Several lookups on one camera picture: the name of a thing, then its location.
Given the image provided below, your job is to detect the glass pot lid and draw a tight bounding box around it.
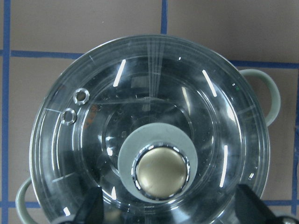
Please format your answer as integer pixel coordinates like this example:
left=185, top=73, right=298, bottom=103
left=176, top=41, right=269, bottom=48
left=30, top=35, right=269, bottom=224

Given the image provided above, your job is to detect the pale green cooking pot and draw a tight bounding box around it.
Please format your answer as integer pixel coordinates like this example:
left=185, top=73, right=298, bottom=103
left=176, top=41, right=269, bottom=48
left=15, top=69, right=281, bottom=224

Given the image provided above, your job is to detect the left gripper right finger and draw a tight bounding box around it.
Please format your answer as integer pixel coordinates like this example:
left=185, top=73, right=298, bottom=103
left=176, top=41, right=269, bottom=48
left=235, top=184, right=276, bottom=224

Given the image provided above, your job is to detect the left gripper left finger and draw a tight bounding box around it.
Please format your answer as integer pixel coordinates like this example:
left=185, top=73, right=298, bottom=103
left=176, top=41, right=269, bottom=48
left=72, top=187, right=104, bottom=224

